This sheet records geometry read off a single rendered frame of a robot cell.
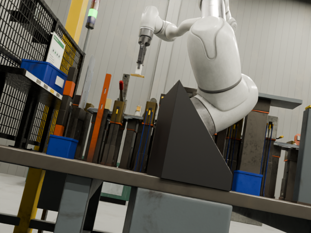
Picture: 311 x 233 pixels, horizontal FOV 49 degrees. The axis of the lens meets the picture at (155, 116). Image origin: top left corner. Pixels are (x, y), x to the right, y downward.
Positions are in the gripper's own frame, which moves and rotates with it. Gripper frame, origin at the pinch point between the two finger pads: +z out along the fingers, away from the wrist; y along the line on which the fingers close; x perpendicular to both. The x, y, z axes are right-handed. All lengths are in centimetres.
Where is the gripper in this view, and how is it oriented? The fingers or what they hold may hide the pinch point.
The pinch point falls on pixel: (138, 69)
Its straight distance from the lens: 207.2
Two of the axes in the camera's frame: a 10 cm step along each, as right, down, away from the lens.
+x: -9.8, -1.8, 0.8
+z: -1.9, 9.7, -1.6
